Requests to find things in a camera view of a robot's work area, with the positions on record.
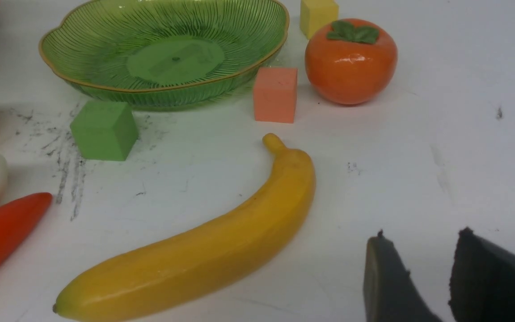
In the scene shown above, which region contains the orange foam cube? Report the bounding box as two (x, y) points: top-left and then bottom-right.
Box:
(252, 67), (298, 123)

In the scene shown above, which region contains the yellow plastic banana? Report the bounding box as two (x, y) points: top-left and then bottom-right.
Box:
(52, 134), (316, 322)

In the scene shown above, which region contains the green foam cube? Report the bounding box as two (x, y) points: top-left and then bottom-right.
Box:
(70, 100), (139, 161)

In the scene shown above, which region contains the green ribbed glass plate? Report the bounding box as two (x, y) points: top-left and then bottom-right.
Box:
(38, 0), (290, 111)

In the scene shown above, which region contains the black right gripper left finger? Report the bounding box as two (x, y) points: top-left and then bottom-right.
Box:
(363, 230), (441, 322)

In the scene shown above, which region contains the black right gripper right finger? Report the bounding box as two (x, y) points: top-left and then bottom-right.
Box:
(449, 228), (515, 322)

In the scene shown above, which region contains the yellow foam cube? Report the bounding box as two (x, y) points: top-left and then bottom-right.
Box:
(299, 0), (339, 39)

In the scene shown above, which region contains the orange plastic persimmon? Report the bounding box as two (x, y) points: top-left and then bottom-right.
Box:
(304, 18), (398, 106)

